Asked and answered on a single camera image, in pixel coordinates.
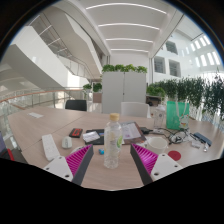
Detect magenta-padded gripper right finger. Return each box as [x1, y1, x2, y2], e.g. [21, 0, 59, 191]
[130, 143, 184, 185]

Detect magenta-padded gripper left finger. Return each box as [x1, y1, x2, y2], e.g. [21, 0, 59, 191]
[43, 143, 95, 186]

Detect clear plastic bottle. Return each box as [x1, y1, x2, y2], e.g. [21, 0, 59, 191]
[103, 112, 124, 170]

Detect flat round red coaster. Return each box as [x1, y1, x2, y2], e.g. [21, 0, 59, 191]
[167, 150, 182, 162]

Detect white power strip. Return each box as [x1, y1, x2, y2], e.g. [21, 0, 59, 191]
[41, 133, 61, 162]

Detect white cup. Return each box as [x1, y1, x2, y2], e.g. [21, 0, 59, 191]
[143, 136, 169, 155]

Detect black and red case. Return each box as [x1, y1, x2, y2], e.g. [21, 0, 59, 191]
[68, 127, 84, 139]

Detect black power adapter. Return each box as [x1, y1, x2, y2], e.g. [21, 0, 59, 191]
[139, 126, 153, 135]

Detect white card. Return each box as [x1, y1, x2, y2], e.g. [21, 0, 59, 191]
[82, 131, 101, 143]

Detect brown booklet with white page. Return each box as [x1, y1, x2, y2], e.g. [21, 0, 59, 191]
[120, 121, 148, 145]

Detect dark blue keyboard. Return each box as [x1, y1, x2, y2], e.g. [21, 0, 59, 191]
[193, 131, 213, 147]

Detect clear drinking tumbler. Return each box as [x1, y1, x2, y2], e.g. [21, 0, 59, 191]
[153, 103, 167, 130]

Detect green tote bag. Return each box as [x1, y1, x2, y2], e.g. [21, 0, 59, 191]
[165, 100, 190, 131]

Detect white paper slip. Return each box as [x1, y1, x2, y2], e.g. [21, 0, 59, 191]
[27, 112, 44, 119]

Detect white chair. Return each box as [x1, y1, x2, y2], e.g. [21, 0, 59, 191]
[119, 101, 151, 118]

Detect black chair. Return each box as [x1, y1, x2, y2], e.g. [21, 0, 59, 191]
[64, 99, 88, 112]

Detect glass railing with wooden handrail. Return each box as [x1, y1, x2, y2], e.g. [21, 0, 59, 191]
[0, 87, 86, 116]

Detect planter box with plants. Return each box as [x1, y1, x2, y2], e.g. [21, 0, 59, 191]
[145, 84, 167, 106]

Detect green hedge plant row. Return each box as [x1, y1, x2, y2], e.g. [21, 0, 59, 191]
[146, 74, 224, 121]

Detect white cabinet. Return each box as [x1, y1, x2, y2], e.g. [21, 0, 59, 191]
[101, 71, 148, 114]

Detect potted green plants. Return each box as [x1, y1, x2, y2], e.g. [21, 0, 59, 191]
[82, 82, 103, 104]

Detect green plants on cabinet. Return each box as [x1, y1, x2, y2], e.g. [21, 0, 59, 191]
[101, 63, 148, 74]

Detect ceiling light strips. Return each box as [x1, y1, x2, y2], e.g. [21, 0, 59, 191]
[85, 2, 168, 54]

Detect black cables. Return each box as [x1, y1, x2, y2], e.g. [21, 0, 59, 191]
[163, 128, 198, 145]

